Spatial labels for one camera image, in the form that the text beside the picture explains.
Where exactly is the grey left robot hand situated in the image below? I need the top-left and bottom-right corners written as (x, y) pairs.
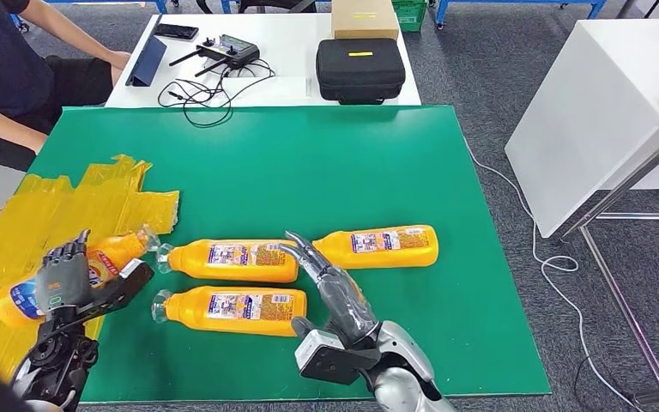
top-left (33, 228), bottom-right (94, 319)

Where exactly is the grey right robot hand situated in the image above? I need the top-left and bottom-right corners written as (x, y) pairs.
top-left (278, 230), bottom-right (382, 349)

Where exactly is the person's left hand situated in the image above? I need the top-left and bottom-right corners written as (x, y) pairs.
top-left (105, 50), bottom-right (133, 88)

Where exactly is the orange detergent bottle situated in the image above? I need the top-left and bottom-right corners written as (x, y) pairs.
top-left (150, 285), bottom-right (309, 338)
top-left (155, 239), bottom-right (301, 284)
top-left (311, 224), bottom-right (440, 270)
top-left (0, 224), bottom-right (161, 330)

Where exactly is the dark blue tablet case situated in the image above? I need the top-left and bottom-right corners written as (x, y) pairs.
top-left (124, 34), bottom-right (168, 88)

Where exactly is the black smartphone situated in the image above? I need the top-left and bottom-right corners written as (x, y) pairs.
top-left (153, 22), bottom-right (200, 41)

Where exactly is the yellow taped cardboard sheet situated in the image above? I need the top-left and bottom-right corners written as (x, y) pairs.
top-left (0, 153), bottom-right (182, 385)

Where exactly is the black remote controller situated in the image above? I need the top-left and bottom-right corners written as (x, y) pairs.
top-left (168, 33), bottom-right (261, 78)

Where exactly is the person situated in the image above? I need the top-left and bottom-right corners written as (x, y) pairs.
top-left (0, 0), bottom-right (133, 172)

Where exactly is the green table mat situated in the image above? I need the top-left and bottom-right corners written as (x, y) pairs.
top-left (27, 105), bottom-right (553, 405)

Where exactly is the black office chair base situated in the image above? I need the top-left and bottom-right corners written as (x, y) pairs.
top-left (196, 0), bottom-right (317, 14)

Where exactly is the black carrying case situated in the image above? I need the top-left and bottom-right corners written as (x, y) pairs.
top-left (315, 37), bottom-right (408, 106)

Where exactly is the brown cardboard box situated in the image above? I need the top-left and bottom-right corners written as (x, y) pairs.
top-left (330, 0), bottom-right (401, 41)

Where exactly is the green plastic crate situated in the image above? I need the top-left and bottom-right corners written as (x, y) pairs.
top-left (390, 0), bottom-right (428, 33)

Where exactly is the large white table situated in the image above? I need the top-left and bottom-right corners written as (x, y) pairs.
top-left (503, 18), bottom-right (659, 240)

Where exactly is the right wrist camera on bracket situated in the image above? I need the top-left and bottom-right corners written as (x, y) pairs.
top-left (293, 328), bottom-right (382, 386)

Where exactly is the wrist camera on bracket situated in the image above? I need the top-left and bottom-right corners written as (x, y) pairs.
top-left (56, 258), bottom-right (155, 334)
top-left (293, 328), bottom-right (382, 386)

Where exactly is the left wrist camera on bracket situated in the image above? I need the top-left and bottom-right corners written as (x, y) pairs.
top-left (56, 258), bottom-right (155, 334)

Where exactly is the blue metal frame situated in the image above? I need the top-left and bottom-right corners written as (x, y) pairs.
top-left (432, 0), bottom-right (608, 28)
top-left (152, 0), bottom-right (233, 15)

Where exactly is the black cable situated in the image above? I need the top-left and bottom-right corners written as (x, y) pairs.
top-left (157, 58), bottom-right (277, 129)

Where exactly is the white floor cable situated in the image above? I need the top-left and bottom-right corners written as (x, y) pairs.
top-left (464, 139), bottom-right (644, 412)

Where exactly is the steel stand frame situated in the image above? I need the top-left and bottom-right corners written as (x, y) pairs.
top-left (556, 96), bottom-right (659, 406)

